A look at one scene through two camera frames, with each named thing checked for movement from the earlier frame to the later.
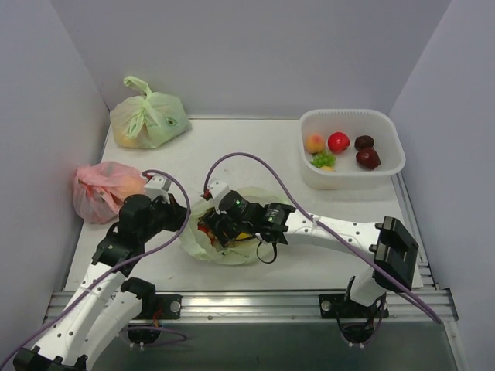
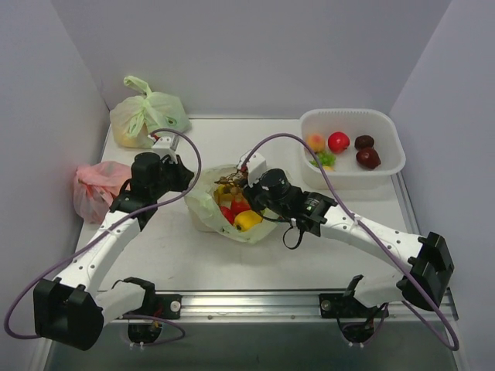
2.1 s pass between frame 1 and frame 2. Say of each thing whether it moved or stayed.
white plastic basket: stayed
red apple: stayed
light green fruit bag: moved
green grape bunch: stayed
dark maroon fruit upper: stayed
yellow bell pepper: moved
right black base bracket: stayed
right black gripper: moved
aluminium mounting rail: stayed
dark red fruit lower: stayed
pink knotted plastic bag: stayed
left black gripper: moved
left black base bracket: stayed
